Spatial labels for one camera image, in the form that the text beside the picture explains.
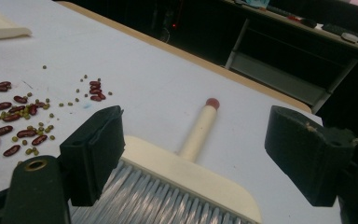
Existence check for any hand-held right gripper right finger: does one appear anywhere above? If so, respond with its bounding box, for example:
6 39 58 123
264 105 355 207

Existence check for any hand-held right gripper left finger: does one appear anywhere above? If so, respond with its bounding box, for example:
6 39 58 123
59 105 126 207

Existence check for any pile of red and green beans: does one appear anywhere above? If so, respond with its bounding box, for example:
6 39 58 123
0 64 114 165

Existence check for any cream hand brush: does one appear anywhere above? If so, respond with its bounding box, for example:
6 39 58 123
69 97 262 224

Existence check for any white computer mouse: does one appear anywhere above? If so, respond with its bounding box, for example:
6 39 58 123
340 32 358 44

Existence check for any black computer mouse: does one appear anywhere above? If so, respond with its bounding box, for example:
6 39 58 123
299 18 318 29

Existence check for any desk with white metal frame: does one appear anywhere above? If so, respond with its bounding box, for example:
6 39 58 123
223 0 358 115

